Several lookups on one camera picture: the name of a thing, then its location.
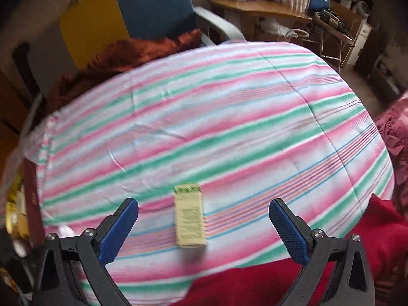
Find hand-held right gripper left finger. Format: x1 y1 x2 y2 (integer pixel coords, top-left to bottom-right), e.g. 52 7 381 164
37 198 140 306

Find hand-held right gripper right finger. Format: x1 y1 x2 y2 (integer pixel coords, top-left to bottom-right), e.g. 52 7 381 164
269 198 376 306

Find small yellow-green box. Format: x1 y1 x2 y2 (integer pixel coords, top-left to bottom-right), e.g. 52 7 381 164
174 182 208 248

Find gold tin box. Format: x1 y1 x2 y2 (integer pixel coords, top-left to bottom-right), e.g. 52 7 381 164
3 158 47 249

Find striped tablecloth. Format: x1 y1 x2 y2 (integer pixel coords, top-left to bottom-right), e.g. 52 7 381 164
19 40 396 306

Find pink quilted cloth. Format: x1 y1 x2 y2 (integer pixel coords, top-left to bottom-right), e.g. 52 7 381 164
373 91 408 211

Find wooden wardrobe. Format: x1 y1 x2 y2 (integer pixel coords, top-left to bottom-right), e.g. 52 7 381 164
0 67 35 166

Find rust brown jacket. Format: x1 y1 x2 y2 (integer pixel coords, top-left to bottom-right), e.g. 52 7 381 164
46 29 203 115

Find white cabinet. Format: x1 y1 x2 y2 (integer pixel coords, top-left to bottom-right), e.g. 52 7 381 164
346 22 373 66

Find white plastic bag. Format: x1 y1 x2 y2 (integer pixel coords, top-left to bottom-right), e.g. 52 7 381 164
260 17 289 37

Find grey yellow blue chair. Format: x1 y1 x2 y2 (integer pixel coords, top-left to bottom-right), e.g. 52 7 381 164
27 0 246 103

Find wooden side desk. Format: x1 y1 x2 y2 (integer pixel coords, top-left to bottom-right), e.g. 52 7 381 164
207 0 313 39

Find blue bag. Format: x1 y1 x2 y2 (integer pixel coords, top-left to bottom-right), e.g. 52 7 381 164
308 0 330 15

